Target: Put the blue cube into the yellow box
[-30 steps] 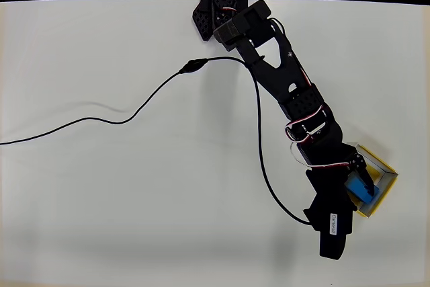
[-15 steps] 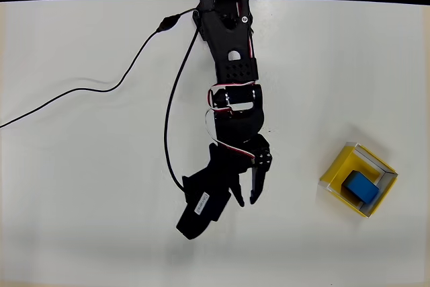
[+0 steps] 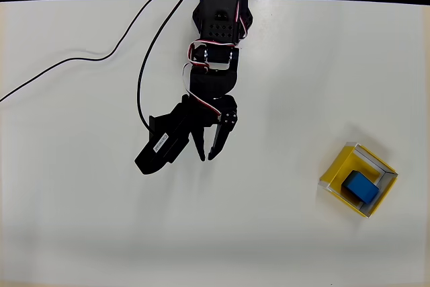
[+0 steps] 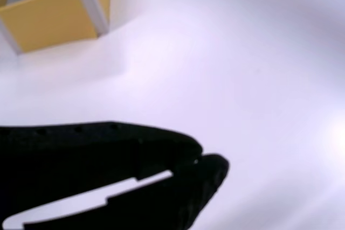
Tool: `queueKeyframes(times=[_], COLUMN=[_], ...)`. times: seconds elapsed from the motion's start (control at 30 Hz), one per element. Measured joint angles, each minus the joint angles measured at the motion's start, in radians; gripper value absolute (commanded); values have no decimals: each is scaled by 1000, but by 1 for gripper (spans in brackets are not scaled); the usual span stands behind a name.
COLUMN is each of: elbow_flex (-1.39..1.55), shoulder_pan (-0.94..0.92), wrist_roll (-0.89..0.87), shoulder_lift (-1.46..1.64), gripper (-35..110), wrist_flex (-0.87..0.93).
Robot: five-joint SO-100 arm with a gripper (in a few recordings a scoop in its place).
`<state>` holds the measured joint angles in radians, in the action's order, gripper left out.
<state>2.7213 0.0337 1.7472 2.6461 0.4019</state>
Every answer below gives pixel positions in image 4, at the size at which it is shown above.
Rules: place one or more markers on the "yellow open box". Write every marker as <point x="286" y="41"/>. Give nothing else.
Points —
<point x="54" y="20"/>

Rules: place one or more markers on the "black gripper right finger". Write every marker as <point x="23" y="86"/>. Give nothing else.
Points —
<point x="175" y="200"/>

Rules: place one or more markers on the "white table cover sheet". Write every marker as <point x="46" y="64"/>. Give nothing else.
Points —
<point x="215" y="79"/>

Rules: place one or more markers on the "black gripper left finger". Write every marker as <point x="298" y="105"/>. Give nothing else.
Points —
<point x="81" y="154"/>

